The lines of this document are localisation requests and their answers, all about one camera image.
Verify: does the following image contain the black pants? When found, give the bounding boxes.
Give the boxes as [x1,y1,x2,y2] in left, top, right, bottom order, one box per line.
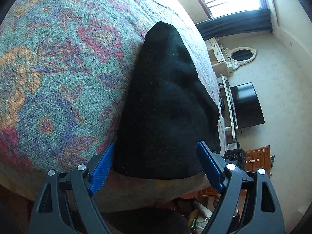
[113,22,221,180]

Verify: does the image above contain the orange wooden cabinet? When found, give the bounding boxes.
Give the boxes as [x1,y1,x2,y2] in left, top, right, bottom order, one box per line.
[197,145,272,200]

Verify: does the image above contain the black flat television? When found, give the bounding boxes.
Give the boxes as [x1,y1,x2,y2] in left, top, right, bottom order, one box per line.
[230,82,265,129]

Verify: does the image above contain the white tv stand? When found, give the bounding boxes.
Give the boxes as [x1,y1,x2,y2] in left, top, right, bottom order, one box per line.
[217,74,238,143]

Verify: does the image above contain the white dressing table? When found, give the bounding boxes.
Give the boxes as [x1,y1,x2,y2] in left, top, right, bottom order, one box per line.
[205,36,233,77]

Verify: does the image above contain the white oval vanity mirror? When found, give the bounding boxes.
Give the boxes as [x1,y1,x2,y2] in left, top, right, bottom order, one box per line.
[225,47,258,71]

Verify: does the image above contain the floral bedspread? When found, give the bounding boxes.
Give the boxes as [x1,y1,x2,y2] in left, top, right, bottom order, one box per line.
[1,0,219,201]

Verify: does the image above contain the dark blue curtain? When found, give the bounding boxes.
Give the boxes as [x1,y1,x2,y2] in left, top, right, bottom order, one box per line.
[195,9,272,41]

